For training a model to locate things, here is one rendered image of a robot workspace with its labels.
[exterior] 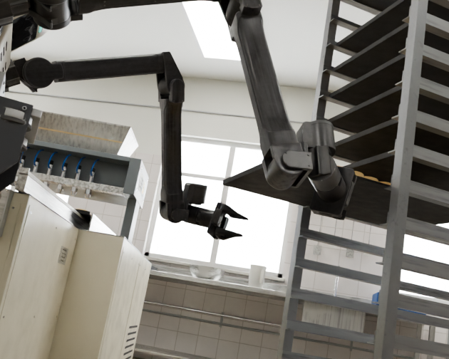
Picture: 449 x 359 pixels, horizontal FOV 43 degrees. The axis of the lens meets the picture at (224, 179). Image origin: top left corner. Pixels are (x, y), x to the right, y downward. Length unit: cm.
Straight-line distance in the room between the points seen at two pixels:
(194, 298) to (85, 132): 325
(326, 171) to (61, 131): 174
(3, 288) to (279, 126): 101
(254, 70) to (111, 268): 145
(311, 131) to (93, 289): 151
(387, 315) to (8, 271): 105
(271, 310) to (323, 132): 443
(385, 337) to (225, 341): 424
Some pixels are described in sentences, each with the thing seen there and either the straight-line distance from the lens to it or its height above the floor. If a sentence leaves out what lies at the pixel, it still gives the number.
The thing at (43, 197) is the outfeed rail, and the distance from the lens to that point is 194.
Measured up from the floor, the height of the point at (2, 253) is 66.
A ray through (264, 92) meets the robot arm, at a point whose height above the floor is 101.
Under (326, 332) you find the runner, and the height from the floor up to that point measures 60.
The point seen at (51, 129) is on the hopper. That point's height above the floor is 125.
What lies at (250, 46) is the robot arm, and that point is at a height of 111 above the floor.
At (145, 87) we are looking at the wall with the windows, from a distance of 626.
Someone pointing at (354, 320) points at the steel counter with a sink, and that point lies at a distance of 482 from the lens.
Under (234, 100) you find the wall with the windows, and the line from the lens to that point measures 598.
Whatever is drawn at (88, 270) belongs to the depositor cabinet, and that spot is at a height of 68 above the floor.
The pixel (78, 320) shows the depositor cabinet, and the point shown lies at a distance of 241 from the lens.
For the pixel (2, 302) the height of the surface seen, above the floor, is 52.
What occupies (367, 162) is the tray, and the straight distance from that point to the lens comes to 154.
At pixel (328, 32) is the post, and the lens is 195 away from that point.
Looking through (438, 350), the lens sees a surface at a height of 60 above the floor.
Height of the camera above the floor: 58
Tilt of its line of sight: 14 degrees up
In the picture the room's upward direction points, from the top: 10 degrees clockwise
